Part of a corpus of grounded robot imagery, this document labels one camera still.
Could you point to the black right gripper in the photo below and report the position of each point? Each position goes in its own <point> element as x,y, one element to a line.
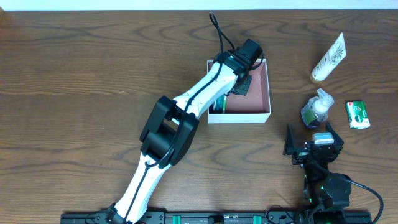
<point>311,152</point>

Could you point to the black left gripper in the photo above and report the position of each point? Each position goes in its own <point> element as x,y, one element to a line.
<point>241,86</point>

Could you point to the teal toothpaste tube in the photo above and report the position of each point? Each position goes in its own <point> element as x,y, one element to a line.
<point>220,105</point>

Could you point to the clear foam soap pump bottle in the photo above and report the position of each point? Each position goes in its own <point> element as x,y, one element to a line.
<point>316,110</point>

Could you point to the green soap bar package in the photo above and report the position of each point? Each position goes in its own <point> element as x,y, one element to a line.
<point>357,115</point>

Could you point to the white lotion tube leaf print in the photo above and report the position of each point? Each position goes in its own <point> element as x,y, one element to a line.
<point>335,54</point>

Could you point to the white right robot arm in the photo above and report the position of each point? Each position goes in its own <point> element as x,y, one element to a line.
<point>327,192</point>

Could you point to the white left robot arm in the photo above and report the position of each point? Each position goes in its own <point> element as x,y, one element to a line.
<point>172,124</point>

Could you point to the white box pink interior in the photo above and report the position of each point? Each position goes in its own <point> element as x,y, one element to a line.
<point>255,107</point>

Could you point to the black mounting rail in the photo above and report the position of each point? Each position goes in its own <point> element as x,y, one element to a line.
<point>272,216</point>

